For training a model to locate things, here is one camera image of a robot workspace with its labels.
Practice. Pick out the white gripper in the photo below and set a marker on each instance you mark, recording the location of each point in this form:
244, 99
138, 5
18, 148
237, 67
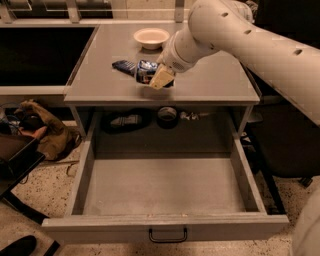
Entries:
172, 59

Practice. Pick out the blue pepsi can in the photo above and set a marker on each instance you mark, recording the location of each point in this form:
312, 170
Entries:
145, 71

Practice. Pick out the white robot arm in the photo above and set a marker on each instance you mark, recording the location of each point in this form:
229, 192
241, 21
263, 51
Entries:
278, 54

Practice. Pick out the grey counter cabinet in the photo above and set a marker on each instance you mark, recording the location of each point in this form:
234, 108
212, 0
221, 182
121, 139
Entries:
217, 88

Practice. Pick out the grey open top drawer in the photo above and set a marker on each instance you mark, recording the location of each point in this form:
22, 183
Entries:
125, 187

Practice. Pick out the dark blue snack bag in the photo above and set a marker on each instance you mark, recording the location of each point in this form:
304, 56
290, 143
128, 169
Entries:
125, 66

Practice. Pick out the white paper bowl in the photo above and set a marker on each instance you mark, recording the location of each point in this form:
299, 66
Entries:
151, 38

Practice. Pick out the black tape roll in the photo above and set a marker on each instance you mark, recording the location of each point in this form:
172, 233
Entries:
167, 117

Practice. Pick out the small crumpled wrapper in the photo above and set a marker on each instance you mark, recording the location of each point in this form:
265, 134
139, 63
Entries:
192, 116

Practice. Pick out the black and grey pouch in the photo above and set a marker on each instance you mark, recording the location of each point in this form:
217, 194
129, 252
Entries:
124, 122

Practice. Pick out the brown cloth bag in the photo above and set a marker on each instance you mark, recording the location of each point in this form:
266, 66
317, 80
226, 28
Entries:
56, 140

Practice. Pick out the black office chair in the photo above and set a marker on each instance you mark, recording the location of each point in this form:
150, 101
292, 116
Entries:
287, 143

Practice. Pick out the black table left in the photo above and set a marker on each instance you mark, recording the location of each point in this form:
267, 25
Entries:
18, 157

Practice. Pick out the black shoe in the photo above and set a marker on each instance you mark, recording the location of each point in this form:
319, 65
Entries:
24, 246

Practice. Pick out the black drawer handle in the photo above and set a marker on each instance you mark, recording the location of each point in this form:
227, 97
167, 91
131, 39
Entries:
168, 236

